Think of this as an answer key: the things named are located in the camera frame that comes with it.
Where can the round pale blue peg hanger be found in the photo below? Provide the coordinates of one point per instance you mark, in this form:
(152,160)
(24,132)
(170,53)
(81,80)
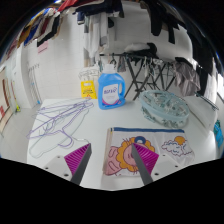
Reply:
(163,110)

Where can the blue plastic slippers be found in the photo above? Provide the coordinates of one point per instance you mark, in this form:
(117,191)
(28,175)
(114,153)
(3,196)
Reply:
(219,133)

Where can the black folding drying rack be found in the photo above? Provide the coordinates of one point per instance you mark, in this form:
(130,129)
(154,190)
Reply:
(140,57)

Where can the blue detergent bottle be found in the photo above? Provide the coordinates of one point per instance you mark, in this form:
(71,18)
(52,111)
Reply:
(111,91)

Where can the green hoop hanger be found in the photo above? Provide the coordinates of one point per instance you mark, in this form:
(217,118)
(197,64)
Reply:
(208,101)

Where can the pink wall notice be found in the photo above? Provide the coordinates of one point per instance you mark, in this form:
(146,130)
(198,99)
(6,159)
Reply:
(42,46)

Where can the white cartoon print towel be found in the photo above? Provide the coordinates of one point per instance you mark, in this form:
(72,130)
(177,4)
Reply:
(166,136)

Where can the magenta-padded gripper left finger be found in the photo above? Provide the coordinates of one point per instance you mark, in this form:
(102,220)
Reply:
(78,158)

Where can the white hanger bundle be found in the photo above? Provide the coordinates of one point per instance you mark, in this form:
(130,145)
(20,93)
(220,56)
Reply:
(88,74)

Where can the hanging clothes row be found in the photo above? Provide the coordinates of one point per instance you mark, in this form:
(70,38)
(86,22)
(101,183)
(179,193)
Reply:
(100,6)

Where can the white pillow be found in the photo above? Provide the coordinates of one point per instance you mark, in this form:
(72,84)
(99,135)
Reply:
(200,115)

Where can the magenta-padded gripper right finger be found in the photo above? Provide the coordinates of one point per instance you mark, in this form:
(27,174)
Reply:
(146,159)

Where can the white folded bedding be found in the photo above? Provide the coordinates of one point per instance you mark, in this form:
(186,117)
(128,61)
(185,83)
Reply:
(136,46)

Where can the grey garment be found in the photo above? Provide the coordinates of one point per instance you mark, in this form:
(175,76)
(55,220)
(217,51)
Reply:
(186,78)

